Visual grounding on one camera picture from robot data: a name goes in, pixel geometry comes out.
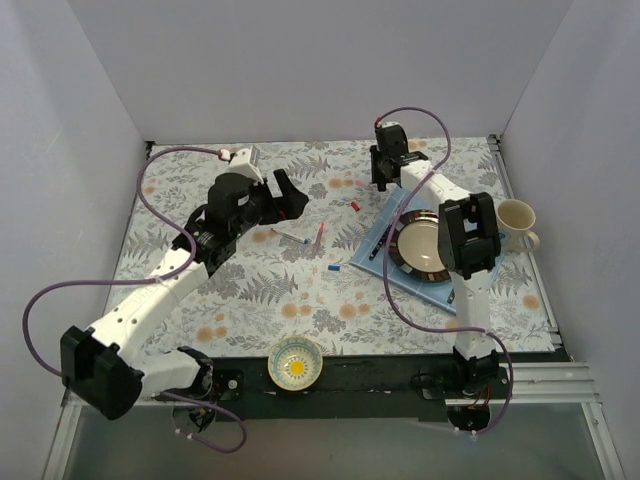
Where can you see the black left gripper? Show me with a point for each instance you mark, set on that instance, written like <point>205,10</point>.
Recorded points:
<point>270,198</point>

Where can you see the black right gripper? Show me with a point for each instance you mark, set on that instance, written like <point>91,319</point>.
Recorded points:
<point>378,167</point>

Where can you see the white blue marker pen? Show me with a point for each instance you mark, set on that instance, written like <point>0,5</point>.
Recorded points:
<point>292,237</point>

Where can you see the pink marker pen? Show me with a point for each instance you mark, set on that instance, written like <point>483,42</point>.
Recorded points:
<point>318,239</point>

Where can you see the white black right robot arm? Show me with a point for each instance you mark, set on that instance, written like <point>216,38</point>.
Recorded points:
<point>467,244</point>

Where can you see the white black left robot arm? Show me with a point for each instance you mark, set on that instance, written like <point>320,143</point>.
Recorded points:
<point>101,363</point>

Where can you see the floral patterned tablecloth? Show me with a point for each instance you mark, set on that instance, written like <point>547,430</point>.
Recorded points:
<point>273,287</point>

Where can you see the striped rim cream plate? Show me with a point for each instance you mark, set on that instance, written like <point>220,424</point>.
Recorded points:
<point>414,246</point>

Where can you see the light blue checkered napkin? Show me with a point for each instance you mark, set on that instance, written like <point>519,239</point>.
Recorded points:
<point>434,293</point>

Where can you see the cream painted mug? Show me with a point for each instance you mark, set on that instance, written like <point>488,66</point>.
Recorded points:
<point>516,219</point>

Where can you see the yellow centre patterned bowl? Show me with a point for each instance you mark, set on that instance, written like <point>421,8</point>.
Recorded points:
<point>295,363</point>

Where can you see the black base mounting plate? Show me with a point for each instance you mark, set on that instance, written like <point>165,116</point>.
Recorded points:
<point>349,387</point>

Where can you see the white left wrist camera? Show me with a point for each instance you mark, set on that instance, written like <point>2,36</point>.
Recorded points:
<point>245,162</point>

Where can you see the aluminium frame rail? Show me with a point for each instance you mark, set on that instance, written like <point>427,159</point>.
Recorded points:
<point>555,428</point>

